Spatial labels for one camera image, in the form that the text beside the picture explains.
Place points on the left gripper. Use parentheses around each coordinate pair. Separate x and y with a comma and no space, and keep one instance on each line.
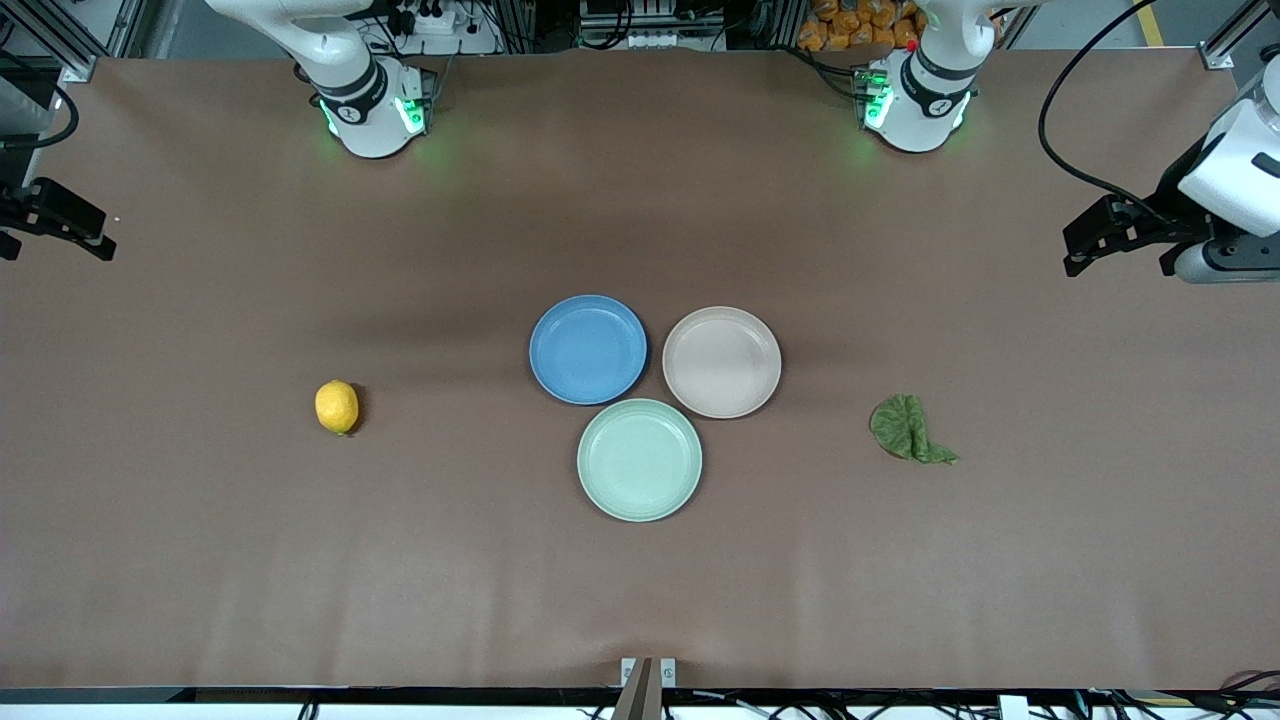
(1168,211)

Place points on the green lettuce leaf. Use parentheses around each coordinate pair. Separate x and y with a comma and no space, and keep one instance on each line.
(900,425)

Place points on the yellow lemon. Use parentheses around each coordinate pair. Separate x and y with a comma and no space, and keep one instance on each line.
(337,406)

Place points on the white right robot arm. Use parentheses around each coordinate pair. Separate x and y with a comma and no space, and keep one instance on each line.
(365,110)

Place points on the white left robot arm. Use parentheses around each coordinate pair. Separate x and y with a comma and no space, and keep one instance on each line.
(920,110)

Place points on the bag of orange items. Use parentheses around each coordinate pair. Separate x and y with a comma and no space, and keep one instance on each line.
(850,25)

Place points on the white power strip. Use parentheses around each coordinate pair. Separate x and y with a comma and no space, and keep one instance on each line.
(430,18)

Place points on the beige plate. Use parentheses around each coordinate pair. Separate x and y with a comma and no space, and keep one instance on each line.
(722,362)

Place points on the blue plate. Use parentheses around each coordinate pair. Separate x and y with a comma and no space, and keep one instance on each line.
(588,350)

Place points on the light green plate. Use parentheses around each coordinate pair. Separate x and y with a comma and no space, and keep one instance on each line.
(640,460)

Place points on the aluminium frame profile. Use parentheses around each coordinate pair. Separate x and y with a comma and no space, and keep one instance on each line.
(50,40)
(1235,35)

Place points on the metal table edge bracket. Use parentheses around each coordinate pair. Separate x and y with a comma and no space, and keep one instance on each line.
(668,672)

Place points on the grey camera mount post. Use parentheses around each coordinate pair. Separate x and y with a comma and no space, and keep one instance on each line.
(636,695)

